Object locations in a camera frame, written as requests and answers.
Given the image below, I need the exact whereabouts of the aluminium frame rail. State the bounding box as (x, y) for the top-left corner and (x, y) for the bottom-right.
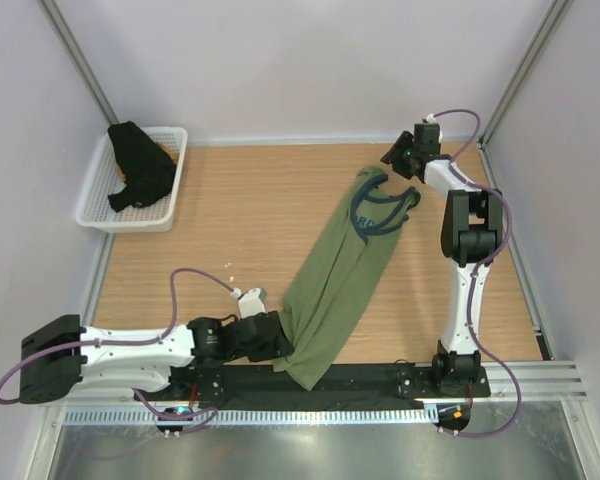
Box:
(40, 362), (589, 407)

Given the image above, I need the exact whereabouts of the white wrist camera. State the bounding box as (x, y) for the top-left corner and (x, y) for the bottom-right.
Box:
(423, 113), (443, 141)
(230, 287), (267, 318)

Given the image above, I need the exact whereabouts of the green tank top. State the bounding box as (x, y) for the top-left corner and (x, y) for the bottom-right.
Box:
(273, 167), (421, 391)

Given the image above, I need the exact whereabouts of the slotted grey cable duct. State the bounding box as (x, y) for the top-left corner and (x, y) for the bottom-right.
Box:
(62, 405), (438, 427)

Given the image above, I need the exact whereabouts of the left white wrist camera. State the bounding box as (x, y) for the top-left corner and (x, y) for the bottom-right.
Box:
(230, 287), (267, 318)

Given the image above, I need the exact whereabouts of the white plastic basket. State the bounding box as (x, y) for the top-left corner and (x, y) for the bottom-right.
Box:
(74, 126), (188, 234)

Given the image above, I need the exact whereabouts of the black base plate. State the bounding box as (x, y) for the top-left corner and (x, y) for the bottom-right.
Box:
(143, 360), (491, 403)

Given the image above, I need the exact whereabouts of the orange garment in basket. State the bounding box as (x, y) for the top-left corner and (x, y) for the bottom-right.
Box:
(157, 142), (180, 164)

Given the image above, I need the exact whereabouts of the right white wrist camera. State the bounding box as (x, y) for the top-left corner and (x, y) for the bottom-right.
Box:
(423, 113), (443, 141)

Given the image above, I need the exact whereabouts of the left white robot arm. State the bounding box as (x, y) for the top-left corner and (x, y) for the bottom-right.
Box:
(19, 311), (294, 405)

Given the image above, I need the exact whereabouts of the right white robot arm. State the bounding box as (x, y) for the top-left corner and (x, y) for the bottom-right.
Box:
(382, 114), (504, 396)

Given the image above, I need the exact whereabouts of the black tank top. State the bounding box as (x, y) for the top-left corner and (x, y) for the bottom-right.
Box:
(107, 121), (176, 213)

